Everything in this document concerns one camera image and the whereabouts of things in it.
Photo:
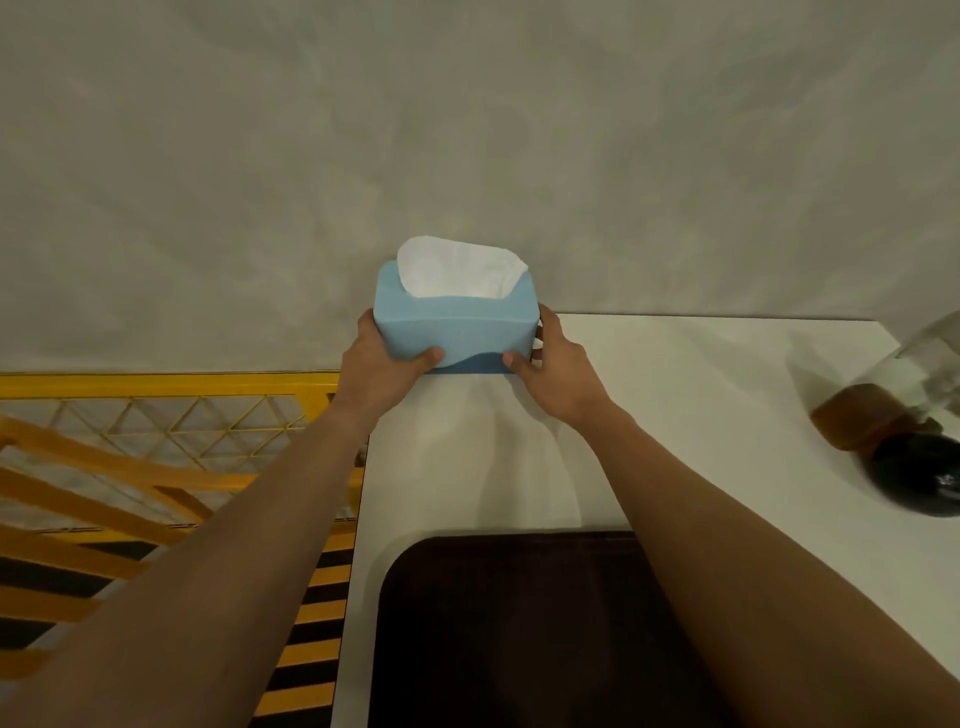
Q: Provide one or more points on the person's right hand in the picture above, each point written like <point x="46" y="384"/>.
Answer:
<point x="562" y="375"/>

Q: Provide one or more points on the person's left hand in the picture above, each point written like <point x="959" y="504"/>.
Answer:
<point x="375" y="379"/>

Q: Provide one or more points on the light blue tissue box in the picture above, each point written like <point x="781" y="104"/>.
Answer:
<point x="457" y="330"/>

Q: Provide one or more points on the white tissue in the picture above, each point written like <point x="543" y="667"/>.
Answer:
<point x="457" y="270"/>

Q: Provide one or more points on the dark brown plastic tray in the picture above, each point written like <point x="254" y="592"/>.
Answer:
<point x="525" y="637"/>

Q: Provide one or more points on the person's left forearm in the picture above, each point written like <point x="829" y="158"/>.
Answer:
<point x="210" y="577"/>

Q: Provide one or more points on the yellow mesh fence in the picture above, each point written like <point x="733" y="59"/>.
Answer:
<point x="150" y="386"/>

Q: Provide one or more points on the clear glass bottle brown liquid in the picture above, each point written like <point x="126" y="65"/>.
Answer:
<point x="855" y="416"/>

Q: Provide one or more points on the round black vase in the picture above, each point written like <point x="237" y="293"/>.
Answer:
<point x="915" y="472"/>

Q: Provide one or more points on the yellow slatted chair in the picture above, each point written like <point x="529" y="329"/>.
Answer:
<point x="45" y="551"/>

